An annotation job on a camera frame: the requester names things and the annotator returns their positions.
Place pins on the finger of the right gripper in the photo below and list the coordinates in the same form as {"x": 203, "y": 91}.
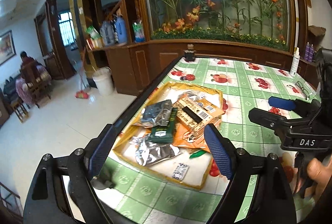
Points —
{"x": 286, "y": 104}
{"x": 269, "y": 120}

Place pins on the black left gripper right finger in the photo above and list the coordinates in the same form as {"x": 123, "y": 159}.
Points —
{"x": 232, "y": 162}

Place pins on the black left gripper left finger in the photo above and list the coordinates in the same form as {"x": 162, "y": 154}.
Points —
{"x": 88, "y": 161}

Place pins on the silver foil packet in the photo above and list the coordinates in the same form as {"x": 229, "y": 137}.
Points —
{"x": 148, "y": 153}

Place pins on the orange snack packet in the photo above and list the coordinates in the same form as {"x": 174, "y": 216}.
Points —
{"x": 184, "y": 138}

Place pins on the orange cracker pack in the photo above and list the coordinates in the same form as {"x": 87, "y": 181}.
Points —
{"x": 196, "y": 114}

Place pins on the person right hand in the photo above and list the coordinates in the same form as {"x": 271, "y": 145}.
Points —
{"x": 320, "y": 172}

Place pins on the black eyeglasses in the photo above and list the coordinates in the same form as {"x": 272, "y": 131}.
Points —
{"x": 306, "y": 93}

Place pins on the white spray bottle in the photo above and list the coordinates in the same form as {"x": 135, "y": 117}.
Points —
{"x": 295, "y": 63}

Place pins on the blue white candy cube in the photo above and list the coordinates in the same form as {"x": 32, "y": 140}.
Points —
{"x": 180, "y": 171}

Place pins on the purple bottles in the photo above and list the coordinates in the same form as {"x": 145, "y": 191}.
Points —
{"x": 309, "y": 52}

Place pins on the red broom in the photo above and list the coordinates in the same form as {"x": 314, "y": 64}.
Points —
{"x": 82, "y": 93}

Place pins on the yellow white tray box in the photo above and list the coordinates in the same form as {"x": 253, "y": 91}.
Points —
{"x": 199, "y": 161}

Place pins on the dark green snack packet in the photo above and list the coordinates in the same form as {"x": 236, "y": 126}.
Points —
{"x": 164, "y": 134}

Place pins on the dark foil packet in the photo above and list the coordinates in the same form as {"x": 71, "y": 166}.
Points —
{"x": 154, "y": 115}

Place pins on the white plastic bucket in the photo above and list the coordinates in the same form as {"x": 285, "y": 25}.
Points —
{"x": 103, "y": 80}

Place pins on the seated person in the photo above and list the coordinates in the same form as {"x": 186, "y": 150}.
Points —
{"x": 34, "y": 83}

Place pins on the small dark jar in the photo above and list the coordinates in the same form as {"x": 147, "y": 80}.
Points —
{"x": 189, "y": 53}

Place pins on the green white refill pouch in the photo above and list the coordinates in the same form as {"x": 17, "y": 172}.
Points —
{"x": 138, "y": 30}

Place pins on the blue water jug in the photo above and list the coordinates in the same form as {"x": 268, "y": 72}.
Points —
{"x": 120, "y": 27}

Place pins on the framed wall picture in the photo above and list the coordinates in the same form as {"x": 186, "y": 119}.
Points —
{"x": 7, "y": 47}

